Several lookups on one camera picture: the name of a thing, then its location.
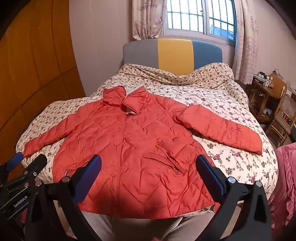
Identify wooden chair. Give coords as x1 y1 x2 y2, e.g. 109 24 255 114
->
265 74 296 147

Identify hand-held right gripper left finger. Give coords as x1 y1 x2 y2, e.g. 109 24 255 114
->
25 154 112 241

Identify grey yellow blue headboard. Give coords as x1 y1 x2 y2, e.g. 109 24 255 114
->
122 37 223 77

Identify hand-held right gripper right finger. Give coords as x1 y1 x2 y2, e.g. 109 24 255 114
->
196 154 271 241

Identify wooden desk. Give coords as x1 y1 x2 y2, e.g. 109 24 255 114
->
248 77 286 124

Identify red puffer jacket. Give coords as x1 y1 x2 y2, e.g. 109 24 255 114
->
24 86 263 219

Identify pink ruffled blanket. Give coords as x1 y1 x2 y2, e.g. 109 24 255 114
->
266 142 296 233

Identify person's grey pants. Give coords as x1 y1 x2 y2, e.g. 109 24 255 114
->
77 207 223 241

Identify floral quilt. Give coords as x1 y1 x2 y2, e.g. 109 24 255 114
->
17 62 278 210

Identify wooden wardrobe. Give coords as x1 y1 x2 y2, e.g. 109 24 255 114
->
0 0 86 145

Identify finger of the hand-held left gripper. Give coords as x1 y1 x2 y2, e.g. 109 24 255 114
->
0 152 24 179
0 154 48 193

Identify floral curtain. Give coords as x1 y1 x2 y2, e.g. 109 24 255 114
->
131 0 167 40
232 0 260 84

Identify barred window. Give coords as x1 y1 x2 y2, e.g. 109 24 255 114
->
162 0 238 45

